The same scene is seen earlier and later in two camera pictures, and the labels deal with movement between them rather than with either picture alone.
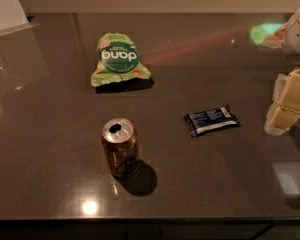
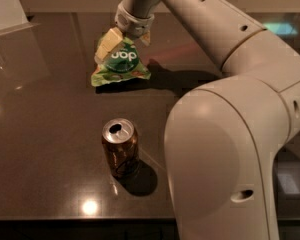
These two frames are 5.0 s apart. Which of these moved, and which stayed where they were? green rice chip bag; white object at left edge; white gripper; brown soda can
Moved: white gripper
Stayed: green rice chip bag; white object at left edge; brown soda can
